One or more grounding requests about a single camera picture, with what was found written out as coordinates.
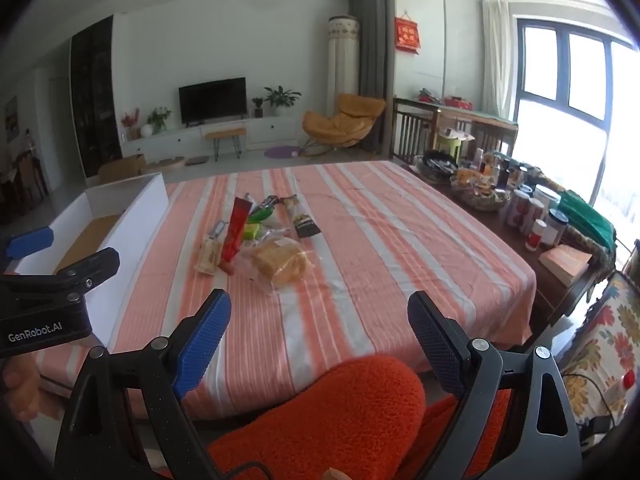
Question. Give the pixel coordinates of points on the dark glass display cabinet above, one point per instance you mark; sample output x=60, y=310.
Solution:
x=95, y=100

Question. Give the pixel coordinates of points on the white television cabinet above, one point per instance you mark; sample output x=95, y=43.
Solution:
x=265, y=130

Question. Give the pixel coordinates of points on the small silver snack packet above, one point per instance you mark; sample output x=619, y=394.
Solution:
x=216, y=231

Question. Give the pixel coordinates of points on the white curtain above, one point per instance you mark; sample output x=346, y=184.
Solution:
x=496, y=60

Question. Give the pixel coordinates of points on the covered standing air conditioner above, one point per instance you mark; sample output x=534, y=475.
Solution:
x=342, y=75

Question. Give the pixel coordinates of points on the floral woven blanket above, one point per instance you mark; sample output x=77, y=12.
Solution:
x=607, y=340

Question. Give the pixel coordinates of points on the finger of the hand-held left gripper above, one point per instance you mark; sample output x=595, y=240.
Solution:
x=92, y=264
x=30, y=240

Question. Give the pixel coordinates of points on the clear bag of brown bread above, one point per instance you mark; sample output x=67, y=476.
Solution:
x=272, y=234

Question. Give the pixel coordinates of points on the small wooden bench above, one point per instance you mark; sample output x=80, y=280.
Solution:
x=225, y=134

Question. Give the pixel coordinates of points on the green cloth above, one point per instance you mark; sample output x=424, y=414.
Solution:
x=582, y=215

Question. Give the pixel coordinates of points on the person's left hand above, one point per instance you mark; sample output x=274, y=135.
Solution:
x=22, y=385

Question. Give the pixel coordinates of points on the brown cardboard box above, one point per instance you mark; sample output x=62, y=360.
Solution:
x=120, y=169

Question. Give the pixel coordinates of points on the beige cracker packet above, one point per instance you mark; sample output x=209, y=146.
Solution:
x=210, y=257

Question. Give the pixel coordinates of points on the bread loaf in clear bag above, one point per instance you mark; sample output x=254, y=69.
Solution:
x=279, y=260

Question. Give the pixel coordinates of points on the long red snack packet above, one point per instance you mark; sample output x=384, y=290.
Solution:
x=234, y=232

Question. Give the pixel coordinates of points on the white cardboard box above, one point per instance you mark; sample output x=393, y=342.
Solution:
x=145, y=220

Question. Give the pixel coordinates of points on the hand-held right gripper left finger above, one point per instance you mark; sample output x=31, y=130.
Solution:
x=200, y=342

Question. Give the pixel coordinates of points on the black flat television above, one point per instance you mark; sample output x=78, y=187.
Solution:
x=212, y=100

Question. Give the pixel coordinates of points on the small potted green plant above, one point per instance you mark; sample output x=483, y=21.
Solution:
x=258, y=105

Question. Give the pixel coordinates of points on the lime green snack packet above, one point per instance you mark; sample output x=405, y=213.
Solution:
x=251, y=232

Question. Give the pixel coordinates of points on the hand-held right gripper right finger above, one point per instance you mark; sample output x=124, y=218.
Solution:
x=434, y=345

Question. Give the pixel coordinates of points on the framed wall picture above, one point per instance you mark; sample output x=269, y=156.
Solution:
x=11, y=119

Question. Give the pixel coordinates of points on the green plastic stool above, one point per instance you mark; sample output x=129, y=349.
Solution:
x=447, y=147

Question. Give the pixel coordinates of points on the purple round mat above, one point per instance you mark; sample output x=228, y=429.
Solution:
x=279, y=152

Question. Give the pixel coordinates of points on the grey curtain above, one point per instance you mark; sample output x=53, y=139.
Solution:
x=370, y=60

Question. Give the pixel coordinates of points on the pink paperback book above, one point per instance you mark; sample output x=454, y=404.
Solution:
x=565, y=262

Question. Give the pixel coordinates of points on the leafy plant in vase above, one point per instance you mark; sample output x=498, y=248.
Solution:
x=158, y=117

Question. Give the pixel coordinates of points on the white round vase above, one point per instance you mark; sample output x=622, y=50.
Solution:
x=145, y=130

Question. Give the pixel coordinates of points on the dark wooden side table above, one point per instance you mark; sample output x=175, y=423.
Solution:
x=555, y=300

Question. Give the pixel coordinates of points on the wooden slatted bench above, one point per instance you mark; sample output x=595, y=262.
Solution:
x=415, y=125

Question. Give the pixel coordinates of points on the red wall calendar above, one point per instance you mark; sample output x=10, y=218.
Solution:
x=407, y=34

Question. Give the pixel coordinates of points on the orange striped tablecloth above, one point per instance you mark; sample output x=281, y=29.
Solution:
x=400, y=240

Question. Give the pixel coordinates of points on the black tray of packets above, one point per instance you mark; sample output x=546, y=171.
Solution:
x=435, y=165

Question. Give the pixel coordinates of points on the dark snack bar packet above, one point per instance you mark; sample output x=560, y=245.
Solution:
x=268, y=201

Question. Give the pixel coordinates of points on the wooden dining chairs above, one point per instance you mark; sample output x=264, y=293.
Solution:
x=22, y=180

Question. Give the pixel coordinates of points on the red flower arrangement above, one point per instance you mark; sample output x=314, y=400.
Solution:
x=130, y=120

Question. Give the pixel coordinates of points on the orange fleece clothing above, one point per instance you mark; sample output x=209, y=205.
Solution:
x=340, y=410

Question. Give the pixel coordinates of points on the orange lounge chair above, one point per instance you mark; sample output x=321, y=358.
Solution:
x=340, y=122

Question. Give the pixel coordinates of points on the large potted green plant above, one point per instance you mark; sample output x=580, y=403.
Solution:
x=282, y=96

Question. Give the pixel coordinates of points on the long black candy packet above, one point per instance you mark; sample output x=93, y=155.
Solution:
x=302, y=222

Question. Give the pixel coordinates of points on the large dark-framed window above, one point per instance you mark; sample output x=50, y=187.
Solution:
x=570, y=100

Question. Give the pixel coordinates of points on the glossy green stick packet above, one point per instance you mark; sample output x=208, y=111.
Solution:
x=261, y=215

